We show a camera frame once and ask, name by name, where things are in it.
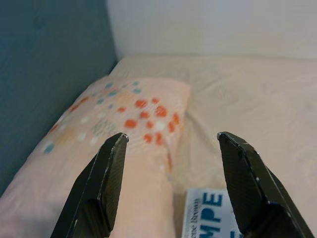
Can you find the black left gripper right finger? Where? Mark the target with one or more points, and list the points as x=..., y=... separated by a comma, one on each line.
x=255, y=188

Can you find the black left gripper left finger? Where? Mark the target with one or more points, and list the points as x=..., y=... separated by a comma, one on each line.
x=99, y=188

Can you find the pink pillow with coloured spots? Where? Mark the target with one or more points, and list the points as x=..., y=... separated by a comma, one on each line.
x=74, y=173

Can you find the white blue magazine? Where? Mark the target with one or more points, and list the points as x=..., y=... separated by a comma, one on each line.
x=208, y=213

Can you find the mattress with cream sheet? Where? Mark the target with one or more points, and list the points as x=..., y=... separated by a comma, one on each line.
x=247, y=99

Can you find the grey-blue upholstered headboard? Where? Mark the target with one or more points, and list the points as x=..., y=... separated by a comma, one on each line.
x=49, y=62

